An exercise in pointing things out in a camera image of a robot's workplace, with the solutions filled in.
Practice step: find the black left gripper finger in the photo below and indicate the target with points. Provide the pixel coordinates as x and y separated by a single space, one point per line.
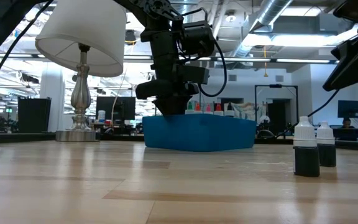
174 105

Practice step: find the large green food colouring bottle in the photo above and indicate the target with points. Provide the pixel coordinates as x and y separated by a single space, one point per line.
190 108

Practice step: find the large orange food colouring bottle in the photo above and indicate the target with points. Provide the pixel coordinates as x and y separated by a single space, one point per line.
197 109

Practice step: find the large pink food colouring bottle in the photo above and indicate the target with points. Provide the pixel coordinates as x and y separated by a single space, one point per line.
208 109

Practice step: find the large red food colouring bottle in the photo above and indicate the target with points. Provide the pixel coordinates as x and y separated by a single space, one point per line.
218 109

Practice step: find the large black food colouring bottle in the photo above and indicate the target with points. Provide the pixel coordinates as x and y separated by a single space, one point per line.
229 112

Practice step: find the small dark dropper bottle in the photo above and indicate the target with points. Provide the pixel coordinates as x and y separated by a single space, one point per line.
327 155
306 161

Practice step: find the blue plastic bin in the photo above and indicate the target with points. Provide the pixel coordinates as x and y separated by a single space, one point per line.
197 133

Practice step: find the black computer monitor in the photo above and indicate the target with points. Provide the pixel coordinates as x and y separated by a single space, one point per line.
349 109
115 107

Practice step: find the black ceiling device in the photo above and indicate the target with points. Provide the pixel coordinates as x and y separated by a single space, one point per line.
130 37

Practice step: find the person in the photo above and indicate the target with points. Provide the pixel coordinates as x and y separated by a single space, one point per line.
348 132

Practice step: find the white patterned sheet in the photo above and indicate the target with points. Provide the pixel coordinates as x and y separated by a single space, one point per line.
247 112

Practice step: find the table lamp white shade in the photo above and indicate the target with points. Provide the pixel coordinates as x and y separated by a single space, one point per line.
79 40

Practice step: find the black panel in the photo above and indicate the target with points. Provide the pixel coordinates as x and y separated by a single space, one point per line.
34 115

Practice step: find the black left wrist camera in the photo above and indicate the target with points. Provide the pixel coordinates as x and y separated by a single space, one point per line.
194 74

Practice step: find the black frame stand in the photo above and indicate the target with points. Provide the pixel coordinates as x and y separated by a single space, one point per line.
275 86

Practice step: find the black aluminium table frame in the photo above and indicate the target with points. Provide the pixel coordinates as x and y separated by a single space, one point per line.
36 137

